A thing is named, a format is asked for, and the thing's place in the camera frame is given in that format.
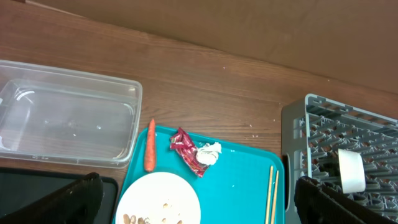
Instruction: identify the orange carrot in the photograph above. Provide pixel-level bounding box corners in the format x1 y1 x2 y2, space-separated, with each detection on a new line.
144 119 156 172

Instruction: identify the crumpled white tissue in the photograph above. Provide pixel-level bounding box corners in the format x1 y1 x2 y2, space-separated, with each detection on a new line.
196 142 222 166

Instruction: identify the wooden chopstick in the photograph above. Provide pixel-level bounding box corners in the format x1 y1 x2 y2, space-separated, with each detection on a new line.
270 170 279 224
264 166 274 224

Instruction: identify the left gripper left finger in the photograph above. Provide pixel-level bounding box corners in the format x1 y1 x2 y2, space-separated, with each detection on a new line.
1 172 104 224

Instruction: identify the plate with peanuts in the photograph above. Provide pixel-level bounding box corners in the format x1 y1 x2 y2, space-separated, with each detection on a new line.
114 172 201 224

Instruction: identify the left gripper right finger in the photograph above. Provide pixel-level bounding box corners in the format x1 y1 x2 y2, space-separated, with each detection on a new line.
294 177 394 224

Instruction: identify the teal plastic tray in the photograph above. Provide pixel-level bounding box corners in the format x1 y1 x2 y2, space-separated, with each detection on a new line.
121 126 285 223

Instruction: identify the red snack wrapper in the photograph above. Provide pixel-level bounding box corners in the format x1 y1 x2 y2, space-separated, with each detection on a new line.
170 128 209 178

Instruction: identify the grey dishwasher rack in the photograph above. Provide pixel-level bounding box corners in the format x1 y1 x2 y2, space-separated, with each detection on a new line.
282 94 397 223

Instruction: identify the clear plastic bin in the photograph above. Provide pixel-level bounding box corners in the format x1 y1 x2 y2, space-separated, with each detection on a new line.
1 60 142 169

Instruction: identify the black plastic bin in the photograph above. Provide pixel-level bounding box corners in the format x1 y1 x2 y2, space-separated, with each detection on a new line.
1 167 119 224

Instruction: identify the white bowl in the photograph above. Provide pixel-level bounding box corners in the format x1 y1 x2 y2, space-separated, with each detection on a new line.
338 149 366 194

